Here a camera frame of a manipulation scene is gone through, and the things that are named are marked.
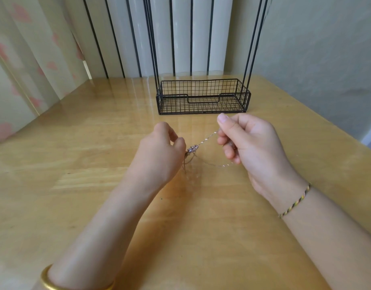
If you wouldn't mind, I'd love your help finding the braided cord bracelet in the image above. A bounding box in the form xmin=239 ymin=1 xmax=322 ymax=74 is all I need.
xmin=279 ymin=183 xmax=312 ymax=219

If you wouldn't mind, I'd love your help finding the chain necklace with pendant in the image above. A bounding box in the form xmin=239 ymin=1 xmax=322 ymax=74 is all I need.
xmin=182 ymin=130 xmax=235 ymax=181

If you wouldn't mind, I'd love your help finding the pink floral curtain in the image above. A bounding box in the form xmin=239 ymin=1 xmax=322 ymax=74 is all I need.
xmin=0 ymin=0 xmax=91 ymax=147

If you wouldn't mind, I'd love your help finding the gold bangle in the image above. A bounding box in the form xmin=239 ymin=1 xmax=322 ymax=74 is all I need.
xmin=40 ymin=264 xmax=117 ymax=290

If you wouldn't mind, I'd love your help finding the person's right forearm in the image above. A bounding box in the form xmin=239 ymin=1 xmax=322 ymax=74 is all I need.
xmin=279 ymin=186 xmax=371 ymax=290

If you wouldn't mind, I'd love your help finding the black wire jewelry rack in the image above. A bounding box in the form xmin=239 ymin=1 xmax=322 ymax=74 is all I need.
xmin=142 ymin=0 xmax=274 ymax=115

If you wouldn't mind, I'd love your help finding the person's left hand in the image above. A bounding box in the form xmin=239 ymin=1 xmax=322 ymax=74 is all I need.
xmin=120 ymin=121 xmax=188 ymax=201

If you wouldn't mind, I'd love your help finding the white black-striped curtain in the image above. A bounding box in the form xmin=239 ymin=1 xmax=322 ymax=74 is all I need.
xmin=60 ymin=0 xmax=236 ymax=80

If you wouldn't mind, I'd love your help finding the person's left forearm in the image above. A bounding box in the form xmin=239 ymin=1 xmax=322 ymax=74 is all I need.
xmin=33 ymin=183 xmax=153 ymax=290

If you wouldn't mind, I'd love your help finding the person's right hand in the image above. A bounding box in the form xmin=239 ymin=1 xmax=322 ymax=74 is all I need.
xmin=216 ymin=112 xmax=308 ymax=213

